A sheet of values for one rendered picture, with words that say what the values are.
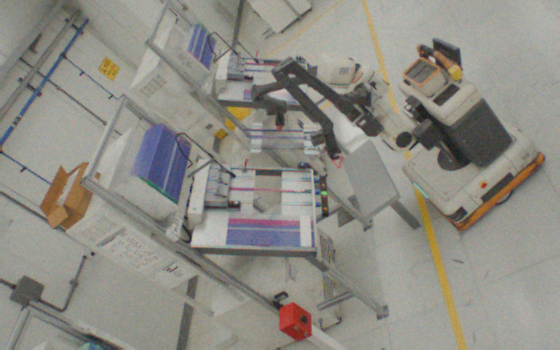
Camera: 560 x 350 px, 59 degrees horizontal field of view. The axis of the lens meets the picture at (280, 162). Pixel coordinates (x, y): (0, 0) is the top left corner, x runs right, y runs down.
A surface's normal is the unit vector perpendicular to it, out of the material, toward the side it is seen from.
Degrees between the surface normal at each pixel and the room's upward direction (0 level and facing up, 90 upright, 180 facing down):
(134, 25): 90
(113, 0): 90
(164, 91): 90
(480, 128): 90
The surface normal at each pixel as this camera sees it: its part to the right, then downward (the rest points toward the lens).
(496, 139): 0.25, 0.45
